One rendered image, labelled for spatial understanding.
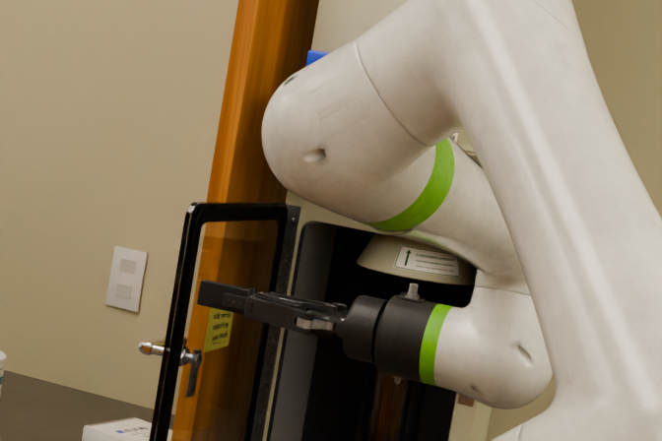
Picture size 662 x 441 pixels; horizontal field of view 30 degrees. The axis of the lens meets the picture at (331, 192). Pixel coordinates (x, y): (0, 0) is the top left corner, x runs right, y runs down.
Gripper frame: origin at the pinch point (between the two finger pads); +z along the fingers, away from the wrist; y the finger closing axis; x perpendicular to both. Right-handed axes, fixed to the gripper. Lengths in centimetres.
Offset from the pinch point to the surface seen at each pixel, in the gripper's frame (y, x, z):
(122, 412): -58, 34, 42
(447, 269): -30.4, -5.7, -19.0
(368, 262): -29.2, -4.6, -7.8
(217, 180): -16.9, -12.7, 11.7
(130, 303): -68, 16, 49
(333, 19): -25.9, -37.4, 2.2
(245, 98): -17.9, -24.4, 9.9
